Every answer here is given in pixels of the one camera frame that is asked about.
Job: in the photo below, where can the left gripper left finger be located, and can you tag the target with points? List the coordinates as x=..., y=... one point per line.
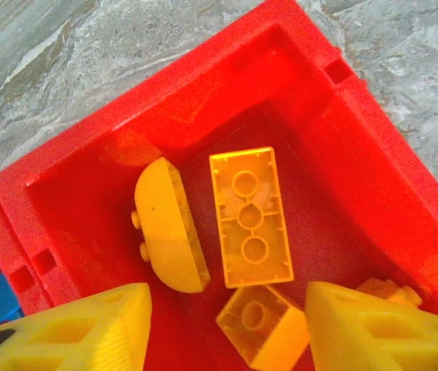
x=68, y=340

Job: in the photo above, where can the yellow long lego brick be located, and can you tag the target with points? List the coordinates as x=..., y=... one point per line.
x=253, y=216

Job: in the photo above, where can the yellow rounded lego piece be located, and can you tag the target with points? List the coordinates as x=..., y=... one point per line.
x=164, y=232

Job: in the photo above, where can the yellow square lego brick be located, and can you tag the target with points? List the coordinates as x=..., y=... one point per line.
x=276, y=340
x=384, y=290

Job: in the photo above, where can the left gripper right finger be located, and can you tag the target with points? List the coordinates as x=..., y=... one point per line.
x=377, y=340

